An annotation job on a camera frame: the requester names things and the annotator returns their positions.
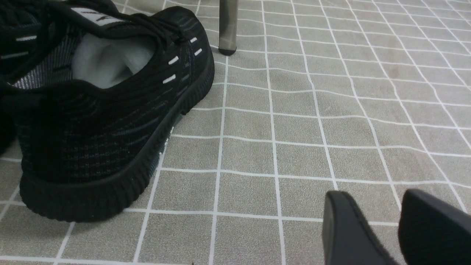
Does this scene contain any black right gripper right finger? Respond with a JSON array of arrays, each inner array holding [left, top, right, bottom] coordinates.
[[398, 188, 471, 265]]

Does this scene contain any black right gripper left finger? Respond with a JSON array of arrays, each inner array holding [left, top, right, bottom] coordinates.
[[322, 191, 397, 265]]

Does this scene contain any steel shoe rack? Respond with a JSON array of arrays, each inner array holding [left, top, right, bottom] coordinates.
[[218, 0, 239, 56]]

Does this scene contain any grey checked floor cloth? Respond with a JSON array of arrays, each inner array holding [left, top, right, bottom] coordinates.
[[1, 0, 471, 265]]

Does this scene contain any black knit sneaker right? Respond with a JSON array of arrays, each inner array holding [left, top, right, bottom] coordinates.
[[1, 0, 214, 222]]

